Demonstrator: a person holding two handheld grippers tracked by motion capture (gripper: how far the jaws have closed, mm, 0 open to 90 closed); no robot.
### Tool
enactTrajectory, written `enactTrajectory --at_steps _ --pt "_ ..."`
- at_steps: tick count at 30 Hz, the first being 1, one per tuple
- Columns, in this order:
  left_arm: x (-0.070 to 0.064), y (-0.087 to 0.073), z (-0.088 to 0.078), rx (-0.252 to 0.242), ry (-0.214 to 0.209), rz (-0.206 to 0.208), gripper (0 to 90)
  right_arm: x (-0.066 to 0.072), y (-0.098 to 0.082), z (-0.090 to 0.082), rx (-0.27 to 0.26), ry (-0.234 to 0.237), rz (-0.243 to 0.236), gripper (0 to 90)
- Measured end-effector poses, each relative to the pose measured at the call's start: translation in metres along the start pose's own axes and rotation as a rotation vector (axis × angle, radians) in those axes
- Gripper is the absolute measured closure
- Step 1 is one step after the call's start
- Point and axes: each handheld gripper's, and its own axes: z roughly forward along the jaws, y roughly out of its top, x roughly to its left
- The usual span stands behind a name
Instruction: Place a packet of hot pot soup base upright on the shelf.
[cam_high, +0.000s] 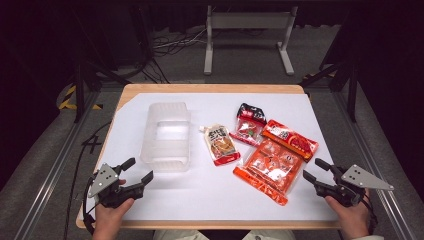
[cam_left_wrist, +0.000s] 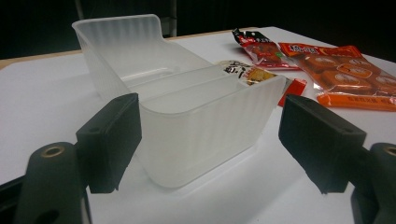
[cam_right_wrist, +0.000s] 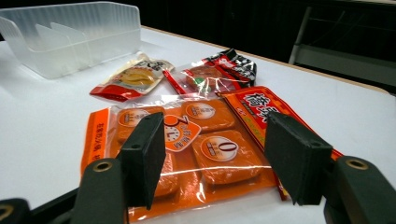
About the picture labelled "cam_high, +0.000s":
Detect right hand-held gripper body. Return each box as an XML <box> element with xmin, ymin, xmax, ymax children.
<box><xmin>314</xmin><ymin>164</ymin><xmax>395</xmax><ymax>208</ymax></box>

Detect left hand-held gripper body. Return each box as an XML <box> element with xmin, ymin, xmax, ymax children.
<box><xmin>86</xmin><ymin>162</ymin><xmax>148</xmax><ymax>210</ymax></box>

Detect large orange seasoning packet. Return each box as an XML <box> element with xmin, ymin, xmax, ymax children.
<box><xmin>232</xmin><ymin>119</ymin><xmax>320</xmax><ymax>207</ymax></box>

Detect clear plastic container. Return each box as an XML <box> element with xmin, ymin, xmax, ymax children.
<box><xmin>139</xmin><ymin>101</ymin><xmax>192</xmax><ymax>173</ymax></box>

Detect black and red packet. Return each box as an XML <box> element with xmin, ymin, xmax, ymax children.
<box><xmin>229</xmin><ymin>102</ymin><xmax>268</xmax><ymax>147</ymax></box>

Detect person's left hand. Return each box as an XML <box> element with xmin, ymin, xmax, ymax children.
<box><xmin>93</xmin><ymin>179</ymin><xmax>136</xmax><ymax>235</ymax></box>

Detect person's right hand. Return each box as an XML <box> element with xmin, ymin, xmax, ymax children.
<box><xmin>324</xmin><ymin>188</ymin><xmax>372</xmax><ymax>240</ymax></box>

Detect white plastic tray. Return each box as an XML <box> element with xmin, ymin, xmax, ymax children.
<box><xmin>87</xmin><ymin>92</ymin><xmax>340</xmax><ymax>222</ymax></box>

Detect person's right leg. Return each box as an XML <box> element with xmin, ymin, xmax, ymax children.
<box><xmin>242</xmin><ymin>229</ymin><xmax>297</xmax><ymax>240</ymax></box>

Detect black metal stand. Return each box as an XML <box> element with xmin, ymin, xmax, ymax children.
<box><xmin>299</xmin><ymin>49</ymin><xmax>360</xmax><ymax>124</ymax></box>
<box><xmin>70</xmin><ymin>6</ymin><xmax>132</xmax><ymax>124</ymax></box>

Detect beige spout sauce pouch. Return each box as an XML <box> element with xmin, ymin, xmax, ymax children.
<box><xmin>198</xmin><ymin>123</ymin><xmax>242</xmax><ymax>167</ymax></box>

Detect yellow and black tape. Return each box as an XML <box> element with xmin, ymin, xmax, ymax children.
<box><xmin>58</xmin><ymin>84</ymin><xmax>103</xmax><ymax>111</ymax></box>

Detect black equipment case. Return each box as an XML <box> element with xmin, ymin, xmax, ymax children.
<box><xmin>99</xmin><ymin>3</ymin><xmax>155</xmax><ymax>72</ymax></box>

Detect grey metal stand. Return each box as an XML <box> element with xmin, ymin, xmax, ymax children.
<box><xmin>203</xmin><ymin>4</ymin><xmax>300</xmax><ymax>76</ymax></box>

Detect aluminium rail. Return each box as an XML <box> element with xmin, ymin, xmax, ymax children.
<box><xmin>332</xmin><ymin>89</ymin><xmax>418</xmax><ymax>240</ymax></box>
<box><xmin>12</xmin><ymin>89</ymin><xmax>102</xmax><ymax>240</ymax></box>

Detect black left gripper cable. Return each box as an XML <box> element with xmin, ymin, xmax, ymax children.
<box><xmin>81</xmin><ymin>175</ymin><xmax>98</xmax><ymax>235</ymax></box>

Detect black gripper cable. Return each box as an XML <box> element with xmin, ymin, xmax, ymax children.
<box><xmin>81</xmin><ymin>175</ymin><xmax>98</xmax><ymax>235</ymax></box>
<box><xmin>363</xmin><ymin>192</ymin><xmax>380</xmax><ymax>235</ymax></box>

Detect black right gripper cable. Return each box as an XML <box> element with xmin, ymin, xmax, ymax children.
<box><xmin>363</xmin><ymin>192</ymin><xmax>380</xmax><ymax>235</ymax></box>

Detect long black floor cable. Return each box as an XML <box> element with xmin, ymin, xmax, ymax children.
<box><xmin>62</xmin><ymin>121</ymin><xmax>113</xmax><ymax>240</ymax></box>

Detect bundle of floor cables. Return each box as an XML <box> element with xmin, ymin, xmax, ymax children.
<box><xmin>139</xmin><ymin>27</ymin><xmax>208</xmax><ymax>84</ymax></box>

